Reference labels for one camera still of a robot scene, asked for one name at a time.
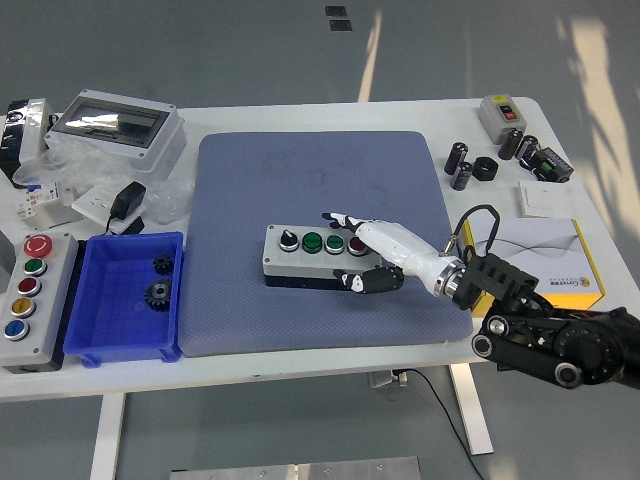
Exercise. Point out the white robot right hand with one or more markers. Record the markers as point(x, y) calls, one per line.
point(400, 245)

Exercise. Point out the grey four-button control box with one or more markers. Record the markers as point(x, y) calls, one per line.
point(295, 261)

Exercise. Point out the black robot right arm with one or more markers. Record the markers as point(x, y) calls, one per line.
point(575, 345)

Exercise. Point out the grey five-button control box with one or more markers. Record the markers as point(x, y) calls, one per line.
point(45, 320)

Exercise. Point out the black cylindrical capacitor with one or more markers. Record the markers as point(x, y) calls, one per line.
point(526, 149)
point(456, 159)
point(510, 144)
point(461, 176)

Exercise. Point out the black hex nut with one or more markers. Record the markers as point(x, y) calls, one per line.
point(485, 170)

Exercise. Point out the white and yellow cardboard box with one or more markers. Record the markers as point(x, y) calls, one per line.
point(550, 245)

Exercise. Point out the blue-grey padded mat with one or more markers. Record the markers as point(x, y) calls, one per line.
point(260, 180)

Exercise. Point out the black module with green terminal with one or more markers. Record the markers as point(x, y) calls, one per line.
point(552, 165)

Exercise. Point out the white table leg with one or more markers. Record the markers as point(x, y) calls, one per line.
point(472, 410)
point(107, 435)

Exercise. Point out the black floor plate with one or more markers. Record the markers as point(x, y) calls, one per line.
point(336, 11)
point(340, 25)

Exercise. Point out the small black bevel gear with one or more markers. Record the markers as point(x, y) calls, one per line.
point(163, 265)

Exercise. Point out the large black bevel gear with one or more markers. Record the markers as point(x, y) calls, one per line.
point(158, 296)

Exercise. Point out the black power adapter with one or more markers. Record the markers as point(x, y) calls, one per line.
point(127, 199)

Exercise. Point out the blue plastic bin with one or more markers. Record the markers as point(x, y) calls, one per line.
point(115, 325)

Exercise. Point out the clear plastic bag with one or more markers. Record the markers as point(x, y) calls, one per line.
point(90, 170)

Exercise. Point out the white circuit breaker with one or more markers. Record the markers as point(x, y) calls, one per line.
point(37, 197)

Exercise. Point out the white and black device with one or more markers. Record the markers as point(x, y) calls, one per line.
point(32, 130)

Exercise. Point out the grey object at edge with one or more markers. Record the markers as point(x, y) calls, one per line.
point(6, 257)

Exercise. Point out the grey bracket under table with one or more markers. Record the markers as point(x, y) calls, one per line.
point(385, 380)

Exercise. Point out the white wall switch plate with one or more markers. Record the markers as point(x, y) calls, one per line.
point(544, 199)

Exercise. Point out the grey two-button switch box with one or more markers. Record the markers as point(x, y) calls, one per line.
point(495, 120)

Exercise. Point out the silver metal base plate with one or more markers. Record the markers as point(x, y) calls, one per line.
point(300, 471)

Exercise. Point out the grey enclosure with clear lid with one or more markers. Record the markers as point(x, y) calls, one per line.
point(160, 145)

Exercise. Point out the white wall socket plate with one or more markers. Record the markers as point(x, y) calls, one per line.
point(92, 202)

